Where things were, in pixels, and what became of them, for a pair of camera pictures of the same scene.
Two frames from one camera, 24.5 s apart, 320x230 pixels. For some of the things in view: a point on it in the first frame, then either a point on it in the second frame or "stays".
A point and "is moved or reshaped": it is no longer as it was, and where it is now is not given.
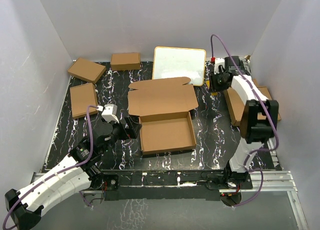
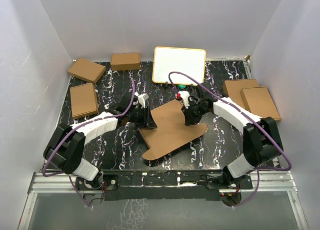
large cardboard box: x=163 y=106 is moved or reshaped
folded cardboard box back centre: x=129 y=61 stays
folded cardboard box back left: x=87 y=70 stays
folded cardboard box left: x=82 y=96 stays
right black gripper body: x=215 y=80 → x=191 y=114
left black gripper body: x=129 y=129 → x=146 y=118
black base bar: x=175 y=185 stays
